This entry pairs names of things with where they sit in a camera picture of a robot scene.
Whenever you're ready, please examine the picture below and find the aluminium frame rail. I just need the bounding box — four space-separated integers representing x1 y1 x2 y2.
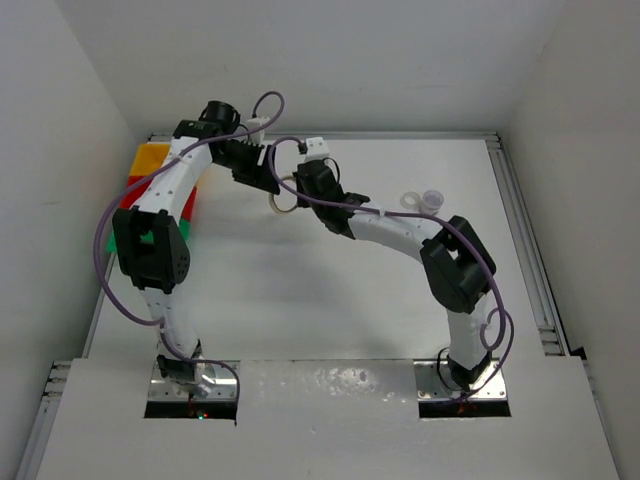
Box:
485 135 570 357
15 361 71 480
148 130 501 142

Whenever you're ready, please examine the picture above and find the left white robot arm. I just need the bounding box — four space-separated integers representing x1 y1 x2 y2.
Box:
112 101 279 391

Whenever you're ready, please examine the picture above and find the back aluminium frame rail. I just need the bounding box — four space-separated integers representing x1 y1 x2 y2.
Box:
148 130 501 142

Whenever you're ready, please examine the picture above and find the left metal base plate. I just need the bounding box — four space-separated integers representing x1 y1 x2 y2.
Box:
147 365 237 402

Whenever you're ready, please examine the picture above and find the left aluminium frame rail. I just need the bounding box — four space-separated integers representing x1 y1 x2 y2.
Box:
15 361 71 480

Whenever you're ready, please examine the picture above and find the right aluminium frame rail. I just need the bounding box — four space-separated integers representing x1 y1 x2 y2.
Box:
485 135 570 357

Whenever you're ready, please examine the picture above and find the red plastic bin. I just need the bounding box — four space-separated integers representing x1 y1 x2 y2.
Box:
119 176 197 222

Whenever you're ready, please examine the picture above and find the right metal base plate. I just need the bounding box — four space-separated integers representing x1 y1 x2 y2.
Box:
414 359 508 402

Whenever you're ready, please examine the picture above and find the metal base plate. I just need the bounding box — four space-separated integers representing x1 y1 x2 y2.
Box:
414 359 508 402
147 365 237 402

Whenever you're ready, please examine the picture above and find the beige tape roll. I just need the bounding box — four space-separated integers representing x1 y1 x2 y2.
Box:
268 174 299 216

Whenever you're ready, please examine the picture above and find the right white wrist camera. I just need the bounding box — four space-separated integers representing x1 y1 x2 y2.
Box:
298 137 331 162

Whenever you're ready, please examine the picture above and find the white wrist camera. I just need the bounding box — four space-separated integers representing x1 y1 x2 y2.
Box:
245 116 271 145
298 137 331 162

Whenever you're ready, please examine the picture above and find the green plastic bin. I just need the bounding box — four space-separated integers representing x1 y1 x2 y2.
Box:
106 218 191 253

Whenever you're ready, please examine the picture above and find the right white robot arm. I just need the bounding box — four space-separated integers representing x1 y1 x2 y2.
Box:
295 160 496 391

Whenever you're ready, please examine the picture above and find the yellow plastic bin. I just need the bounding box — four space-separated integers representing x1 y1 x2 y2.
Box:
129 143 170 177

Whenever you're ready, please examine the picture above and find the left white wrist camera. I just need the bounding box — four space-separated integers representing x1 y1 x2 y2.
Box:
245 116 271 145

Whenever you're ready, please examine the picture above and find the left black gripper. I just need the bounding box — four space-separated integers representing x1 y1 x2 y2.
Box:
215 139 280 195

